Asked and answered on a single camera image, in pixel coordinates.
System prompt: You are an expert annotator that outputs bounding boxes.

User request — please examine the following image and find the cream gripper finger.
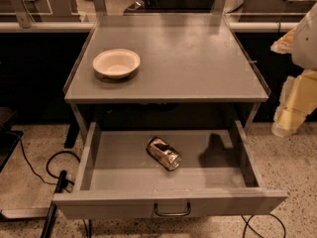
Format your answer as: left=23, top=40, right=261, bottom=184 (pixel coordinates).
left=271, top=69, right=317, bottom=137
left=270, top=28, right=295, bottom=55

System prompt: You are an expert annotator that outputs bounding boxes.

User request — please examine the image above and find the orange soda can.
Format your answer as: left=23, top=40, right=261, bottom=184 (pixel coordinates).
left=146, top=137, right=181, bottom=172

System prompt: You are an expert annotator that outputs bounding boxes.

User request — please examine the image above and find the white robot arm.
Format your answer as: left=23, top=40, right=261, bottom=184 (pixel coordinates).
left=270, top=3, right=317, bottom=137

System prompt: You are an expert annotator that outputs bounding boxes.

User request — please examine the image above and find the grey counter cabinet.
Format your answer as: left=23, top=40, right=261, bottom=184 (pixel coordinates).
left=64, top=14, right=269, bottom=136

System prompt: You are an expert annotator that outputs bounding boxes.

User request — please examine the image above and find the grey open drawer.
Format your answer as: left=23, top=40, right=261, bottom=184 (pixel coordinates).
left=53, top=122, right=287, bottom=219

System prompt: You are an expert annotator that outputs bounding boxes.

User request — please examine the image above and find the white paper bowl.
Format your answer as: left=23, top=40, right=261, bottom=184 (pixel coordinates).
left=93, top=49, right=141, bottom=79

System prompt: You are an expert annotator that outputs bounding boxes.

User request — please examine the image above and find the black stand pole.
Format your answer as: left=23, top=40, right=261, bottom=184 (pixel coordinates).
left=41, top=170, right=66, bottom=238

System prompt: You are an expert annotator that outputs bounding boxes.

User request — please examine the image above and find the white horizontal rail pipe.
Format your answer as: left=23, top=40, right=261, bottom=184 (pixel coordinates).
left=0, top=22, right=297, bottom=33

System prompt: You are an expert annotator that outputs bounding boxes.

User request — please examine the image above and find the black floor cable right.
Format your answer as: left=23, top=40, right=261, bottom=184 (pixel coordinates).
left=241, top=213, right=287, bottom=238

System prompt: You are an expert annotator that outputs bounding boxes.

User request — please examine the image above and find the black floor cable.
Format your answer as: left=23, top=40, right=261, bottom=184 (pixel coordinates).
left=13, top=132, right=82, bottom=193
left=241, top=213, right=287, bottom=238

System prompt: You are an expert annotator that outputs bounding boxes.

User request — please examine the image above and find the black metal drawer handle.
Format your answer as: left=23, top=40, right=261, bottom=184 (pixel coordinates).
left=154, top=202, right=191, bottom=217

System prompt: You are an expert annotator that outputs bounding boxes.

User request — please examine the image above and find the black floor cable left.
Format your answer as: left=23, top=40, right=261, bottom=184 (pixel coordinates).
left=13, top=132, right=82, bottom=193

